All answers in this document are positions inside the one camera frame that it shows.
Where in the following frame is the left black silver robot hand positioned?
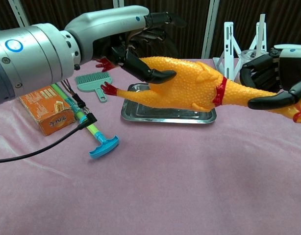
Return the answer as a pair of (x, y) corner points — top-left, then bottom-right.
(63, 5), (187, 85)

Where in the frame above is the orange cardboard box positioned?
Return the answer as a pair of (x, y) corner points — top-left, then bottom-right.
(19, 85), (76, 137)

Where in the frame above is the green blue toy water pump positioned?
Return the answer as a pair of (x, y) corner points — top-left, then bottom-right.
(51, 83), (120, 159)

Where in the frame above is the yellow rubber chicken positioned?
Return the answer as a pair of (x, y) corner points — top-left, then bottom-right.
(95, 56), (301, 126)

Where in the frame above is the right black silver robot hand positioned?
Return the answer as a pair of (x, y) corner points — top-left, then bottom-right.
(239, 44), (301, 111)

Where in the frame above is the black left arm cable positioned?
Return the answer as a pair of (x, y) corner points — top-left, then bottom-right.
(0, 79), (99, 164)

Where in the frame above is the white folding stand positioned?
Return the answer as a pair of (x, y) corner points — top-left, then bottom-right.
(213, 13), (268, 83)

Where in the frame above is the pink velvet tablecloth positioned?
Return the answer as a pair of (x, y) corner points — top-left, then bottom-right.
(0, 57), (301, 235)

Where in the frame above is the teal small hand brush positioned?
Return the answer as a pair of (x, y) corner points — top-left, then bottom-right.
(75, 71), (113, 103)

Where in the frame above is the stainless steel tray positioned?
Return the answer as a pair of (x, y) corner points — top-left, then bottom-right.
(120, 83), (217, 125)

